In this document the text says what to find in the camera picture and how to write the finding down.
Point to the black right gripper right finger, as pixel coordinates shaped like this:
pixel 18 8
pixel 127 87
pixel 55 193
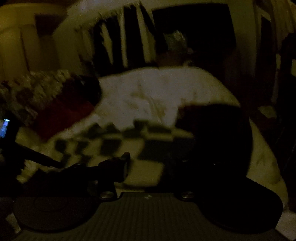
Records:
pixel 229 199

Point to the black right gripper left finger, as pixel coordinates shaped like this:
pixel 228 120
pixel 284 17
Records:
pixel 58 201

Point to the black white checkered garment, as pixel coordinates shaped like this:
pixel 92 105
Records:
pixel 207 141

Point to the patterned cartoon blanket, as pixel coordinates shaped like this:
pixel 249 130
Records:
pixel 25 98

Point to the dark red pillow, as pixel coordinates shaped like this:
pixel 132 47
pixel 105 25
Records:
pixel 78 98

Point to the white floral bed sheet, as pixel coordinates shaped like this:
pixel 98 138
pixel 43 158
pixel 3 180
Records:
pixel 162 213

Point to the striped dark window curtain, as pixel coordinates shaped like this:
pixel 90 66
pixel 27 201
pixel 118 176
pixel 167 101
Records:
pixel 116 41

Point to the shiny crumpled bag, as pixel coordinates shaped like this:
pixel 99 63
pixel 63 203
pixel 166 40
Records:
pixel 175 44

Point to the dark bedside cabinet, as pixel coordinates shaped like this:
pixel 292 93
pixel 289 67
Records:
pixel 209 34

